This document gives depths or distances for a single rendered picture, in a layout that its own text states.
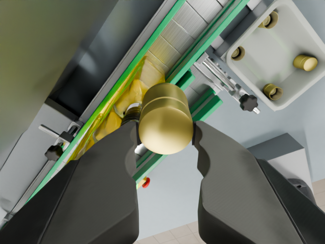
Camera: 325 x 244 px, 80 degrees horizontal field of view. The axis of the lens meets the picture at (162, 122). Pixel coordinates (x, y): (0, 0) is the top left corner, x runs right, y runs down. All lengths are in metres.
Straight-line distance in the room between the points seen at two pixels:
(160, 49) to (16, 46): 0.29
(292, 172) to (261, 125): 0.18
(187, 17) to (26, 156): 0.54
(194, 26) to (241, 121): 0.36
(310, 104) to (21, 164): 0.87
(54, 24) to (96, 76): 0.38
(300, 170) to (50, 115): 0.74
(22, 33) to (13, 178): 0.58
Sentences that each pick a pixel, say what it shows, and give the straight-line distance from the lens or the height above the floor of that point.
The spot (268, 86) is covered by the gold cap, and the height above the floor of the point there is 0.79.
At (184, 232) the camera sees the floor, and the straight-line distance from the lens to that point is 2.42.
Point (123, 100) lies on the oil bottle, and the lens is 0.24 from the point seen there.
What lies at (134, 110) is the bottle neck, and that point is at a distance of 0.22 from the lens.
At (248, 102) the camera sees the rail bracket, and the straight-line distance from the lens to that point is 0.36.
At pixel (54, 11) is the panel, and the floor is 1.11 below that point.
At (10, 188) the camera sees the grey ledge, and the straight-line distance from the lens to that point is 0.77.
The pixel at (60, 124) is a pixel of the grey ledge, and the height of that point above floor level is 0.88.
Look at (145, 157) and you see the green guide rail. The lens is 0.51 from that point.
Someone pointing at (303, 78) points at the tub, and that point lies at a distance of 0.63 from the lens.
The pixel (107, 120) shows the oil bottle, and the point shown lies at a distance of 0.27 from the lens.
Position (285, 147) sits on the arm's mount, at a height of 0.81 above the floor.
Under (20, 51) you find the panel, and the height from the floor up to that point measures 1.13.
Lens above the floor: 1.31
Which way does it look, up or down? 62 degrees down
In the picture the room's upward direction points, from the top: 179 degrees clockwise
